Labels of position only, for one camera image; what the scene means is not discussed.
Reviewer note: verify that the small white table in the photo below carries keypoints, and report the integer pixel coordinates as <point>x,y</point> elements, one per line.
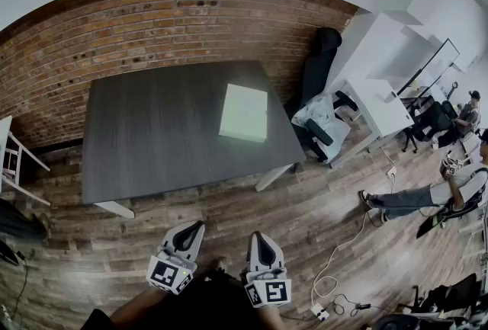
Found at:
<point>7,153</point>

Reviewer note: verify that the light grey cloth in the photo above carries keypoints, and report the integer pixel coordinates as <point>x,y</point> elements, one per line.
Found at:
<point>335,130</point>

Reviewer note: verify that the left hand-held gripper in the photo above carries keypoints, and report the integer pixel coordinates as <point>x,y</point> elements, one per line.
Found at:
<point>164,271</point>

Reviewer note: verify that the black mesh office chair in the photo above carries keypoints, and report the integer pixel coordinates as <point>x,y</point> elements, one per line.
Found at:
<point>431,122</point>

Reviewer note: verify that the person's right forearm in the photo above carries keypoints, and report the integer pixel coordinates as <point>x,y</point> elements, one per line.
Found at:
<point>271,319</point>

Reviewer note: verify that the white power strip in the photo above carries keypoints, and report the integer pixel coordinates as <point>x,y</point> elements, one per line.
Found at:
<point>320,312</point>

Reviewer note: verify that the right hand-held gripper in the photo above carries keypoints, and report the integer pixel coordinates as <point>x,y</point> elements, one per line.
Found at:
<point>274,292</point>

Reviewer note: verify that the white side desk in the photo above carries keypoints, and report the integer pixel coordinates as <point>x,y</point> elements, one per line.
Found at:
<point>381,111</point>

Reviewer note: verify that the black bag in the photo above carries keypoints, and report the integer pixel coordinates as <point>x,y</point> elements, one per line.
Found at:
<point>19,222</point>

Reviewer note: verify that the person's black clothing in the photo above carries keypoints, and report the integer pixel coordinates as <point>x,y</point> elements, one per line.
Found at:
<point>213,305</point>

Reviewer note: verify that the person's left forearm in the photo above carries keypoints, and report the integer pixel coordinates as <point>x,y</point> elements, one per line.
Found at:
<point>133,307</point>

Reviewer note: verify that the black framed board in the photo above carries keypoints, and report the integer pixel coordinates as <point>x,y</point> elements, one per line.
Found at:
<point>429,67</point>

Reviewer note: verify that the black high-back office chair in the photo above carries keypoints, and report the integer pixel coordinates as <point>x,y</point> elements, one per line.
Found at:
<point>318,65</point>

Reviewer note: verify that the pale green box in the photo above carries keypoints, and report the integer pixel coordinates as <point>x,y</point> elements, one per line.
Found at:
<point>244,113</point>

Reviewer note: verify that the small white cup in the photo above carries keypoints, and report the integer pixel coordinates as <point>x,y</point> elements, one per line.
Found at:
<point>392,96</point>

